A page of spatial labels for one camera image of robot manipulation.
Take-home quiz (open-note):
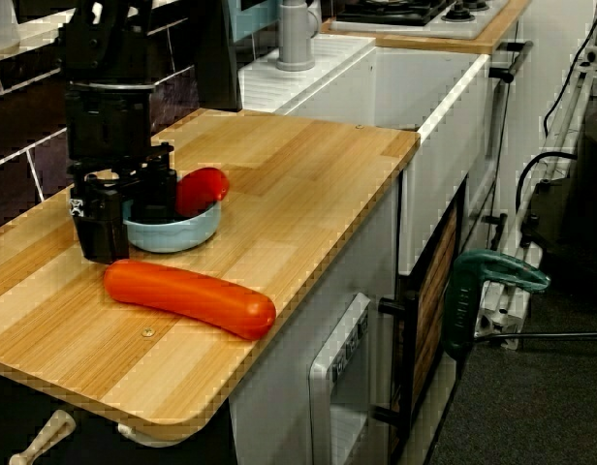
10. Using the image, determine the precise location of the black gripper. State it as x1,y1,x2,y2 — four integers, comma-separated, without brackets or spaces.
63,79,180,265

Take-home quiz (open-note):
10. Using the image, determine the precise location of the grey toy faucet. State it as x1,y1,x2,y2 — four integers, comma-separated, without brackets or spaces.
276,0,324,73

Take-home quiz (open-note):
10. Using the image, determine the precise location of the black oven handle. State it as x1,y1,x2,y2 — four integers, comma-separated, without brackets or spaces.
373,290,419,432

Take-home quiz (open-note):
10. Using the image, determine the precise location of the black device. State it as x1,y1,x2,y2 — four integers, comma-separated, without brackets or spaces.
520,96,597,292

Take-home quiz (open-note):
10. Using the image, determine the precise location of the white lever handle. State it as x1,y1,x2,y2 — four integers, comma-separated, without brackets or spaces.
10,409,79,465

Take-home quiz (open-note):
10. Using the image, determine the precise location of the red chili pepper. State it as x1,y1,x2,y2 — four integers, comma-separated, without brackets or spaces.
174,167,231,218

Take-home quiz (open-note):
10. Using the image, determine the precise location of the white lidded jar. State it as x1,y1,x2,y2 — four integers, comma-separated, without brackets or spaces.
0,0,21,52

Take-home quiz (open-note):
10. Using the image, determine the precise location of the green clamp handle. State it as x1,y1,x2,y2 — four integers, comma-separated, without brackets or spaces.
442,249,552,360

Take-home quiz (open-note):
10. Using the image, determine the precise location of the light blue bowl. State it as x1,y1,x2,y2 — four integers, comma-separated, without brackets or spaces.
121,173,223,255

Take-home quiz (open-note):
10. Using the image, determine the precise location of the black cable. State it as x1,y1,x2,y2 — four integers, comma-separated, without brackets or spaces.
543,0,597,137
516,152,579,209

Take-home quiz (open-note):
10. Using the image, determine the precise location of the dark kitchen upright post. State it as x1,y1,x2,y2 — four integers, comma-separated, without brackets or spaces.
196,0,244,112

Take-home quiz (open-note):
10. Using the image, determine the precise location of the white toy kitchen sink unit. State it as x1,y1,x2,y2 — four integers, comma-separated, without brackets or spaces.
229,33,527,465

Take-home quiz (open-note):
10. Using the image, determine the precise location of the orange toy sausage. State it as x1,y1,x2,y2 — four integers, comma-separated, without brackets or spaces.
103,259,277,341

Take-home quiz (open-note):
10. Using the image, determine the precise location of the black sink cabinet handle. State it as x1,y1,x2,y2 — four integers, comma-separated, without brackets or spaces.
482,41,535,251

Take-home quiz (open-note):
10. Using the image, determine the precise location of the wooden slat drawer front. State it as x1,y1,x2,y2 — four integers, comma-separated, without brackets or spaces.
412,207,459,413

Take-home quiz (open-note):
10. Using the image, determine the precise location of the white toy oven door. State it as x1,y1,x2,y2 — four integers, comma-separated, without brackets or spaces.
307,292,372,465

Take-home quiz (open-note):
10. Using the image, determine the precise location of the toy stove top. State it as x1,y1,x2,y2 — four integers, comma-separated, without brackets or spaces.
330,0,512,41

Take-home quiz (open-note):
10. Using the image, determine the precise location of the aluminium frame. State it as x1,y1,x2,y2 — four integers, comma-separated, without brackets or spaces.
472,43,597,351

